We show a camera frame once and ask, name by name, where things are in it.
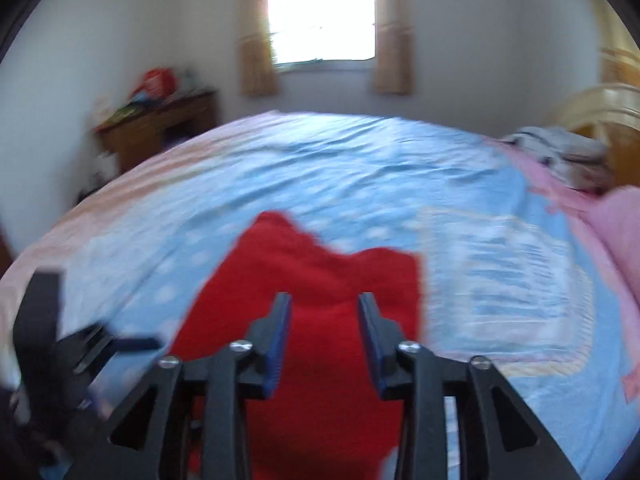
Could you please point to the window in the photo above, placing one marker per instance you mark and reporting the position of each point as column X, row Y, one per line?
column 320, row 15

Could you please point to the beige patterned curtain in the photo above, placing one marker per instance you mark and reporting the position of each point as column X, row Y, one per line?
column 257, row 60
column 395, row 50

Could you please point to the brown wooden desk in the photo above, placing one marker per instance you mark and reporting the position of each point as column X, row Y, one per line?
column 150, row 130

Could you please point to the blue printed bed sheet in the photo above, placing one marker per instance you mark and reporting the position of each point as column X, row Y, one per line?
column 350, row 170

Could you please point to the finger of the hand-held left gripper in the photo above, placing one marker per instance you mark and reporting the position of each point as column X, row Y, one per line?
column 40, row 310
column 137, row 345

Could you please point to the red bag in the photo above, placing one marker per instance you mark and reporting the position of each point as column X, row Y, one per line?
column 157, row 82

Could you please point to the white paper bag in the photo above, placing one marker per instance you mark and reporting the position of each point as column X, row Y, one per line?
column 102, row 170

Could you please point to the grey patterned pillow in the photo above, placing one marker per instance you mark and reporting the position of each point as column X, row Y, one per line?
column 560, row 144

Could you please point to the cream wooden headboard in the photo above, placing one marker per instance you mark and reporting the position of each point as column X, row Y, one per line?
column 600, row 110

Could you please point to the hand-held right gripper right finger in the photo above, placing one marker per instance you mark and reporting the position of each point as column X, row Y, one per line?
column 370, row 340

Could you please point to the green packet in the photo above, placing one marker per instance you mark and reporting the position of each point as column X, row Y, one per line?
column 122, row 111

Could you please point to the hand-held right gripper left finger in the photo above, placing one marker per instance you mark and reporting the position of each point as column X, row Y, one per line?
column 280, row 340

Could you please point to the floral patterned pillow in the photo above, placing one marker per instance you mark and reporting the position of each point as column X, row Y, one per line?
column 587, row 175

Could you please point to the red embroidered knit sweater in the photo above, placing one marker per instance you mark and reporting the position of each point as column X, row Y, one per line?
column 325, row 280

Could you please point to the pink blanket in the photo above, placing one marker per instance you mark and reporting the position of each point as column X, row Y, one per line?
column 617, row 240

